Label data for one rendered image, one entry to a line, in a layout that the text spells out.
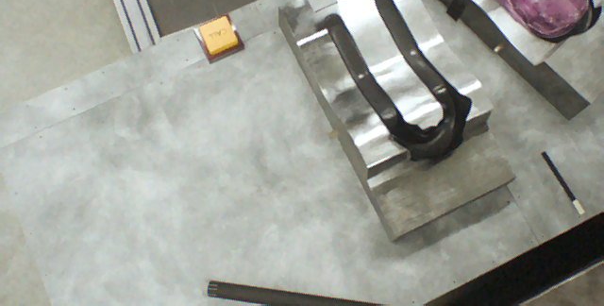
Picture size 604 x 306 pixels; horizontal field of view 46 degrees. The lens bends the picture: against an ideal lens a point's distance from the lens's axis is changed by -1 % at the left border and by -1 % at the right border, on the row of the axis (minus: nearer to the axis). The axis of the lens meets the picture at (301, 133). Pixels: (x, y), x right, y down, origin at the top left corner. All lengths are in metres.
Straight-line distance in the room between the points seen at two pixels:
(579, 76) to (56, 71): 1.63
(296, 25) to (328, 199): 0.34
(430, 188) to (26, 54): 1.54
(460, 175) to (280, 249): 0.37
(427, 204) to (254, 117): 0.38
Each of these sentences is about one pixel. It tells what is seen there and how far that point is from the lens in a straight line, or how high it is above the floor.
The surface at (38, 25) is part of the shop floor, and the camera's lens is 2.52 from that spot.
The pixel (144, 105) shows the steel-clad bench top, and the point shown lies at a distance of 1.47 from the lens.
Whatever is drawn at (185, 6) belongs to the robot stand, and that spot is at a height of 0.21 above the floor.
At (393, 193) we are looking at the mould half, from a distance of 1.35.
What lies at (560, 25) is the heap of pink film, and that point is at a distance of 1.51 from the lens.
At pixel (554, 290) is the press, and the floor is 0.78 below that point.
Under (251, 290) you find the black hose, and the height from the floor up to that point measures 0.85.
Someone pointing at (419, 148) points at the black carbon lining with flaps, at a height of 0.87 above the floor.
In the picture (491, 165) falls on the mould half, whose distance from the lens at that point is 1.40.
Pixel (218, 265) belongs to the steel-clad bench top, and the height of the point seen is 0.80.
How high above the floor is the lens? 2.17
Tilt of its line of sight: 74 degrees down
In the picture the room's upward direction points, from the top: 4 degrees clockwise
